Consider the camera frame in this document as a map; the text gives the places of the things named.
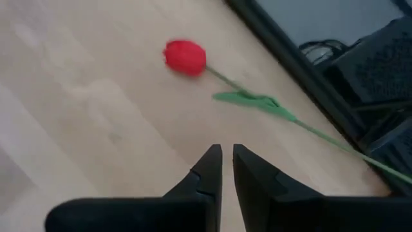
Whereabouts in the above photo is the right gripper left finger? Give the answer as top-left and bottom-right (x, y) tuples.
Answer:
(44, 144), (223, 232)

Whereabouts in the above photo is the black mesh computer case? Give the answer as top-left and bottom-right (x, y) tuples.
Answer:
(323, 15), (412, 194)

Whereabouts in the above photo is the black metal table frame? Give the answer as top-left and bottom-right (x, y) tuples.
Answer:
(223, 0), (412, 197)

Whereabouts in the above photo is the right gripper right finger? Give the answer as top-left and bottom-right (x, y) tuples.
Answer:
(233, 144), (412, 232)

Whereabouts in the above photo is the black cable bundle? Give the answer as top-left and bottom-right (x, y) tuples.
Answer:
(298, 39), (350, 67)

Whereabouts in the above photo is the red artificial tulip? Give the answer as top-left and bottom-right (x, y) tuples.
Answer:
(162, 38), (412, 186)

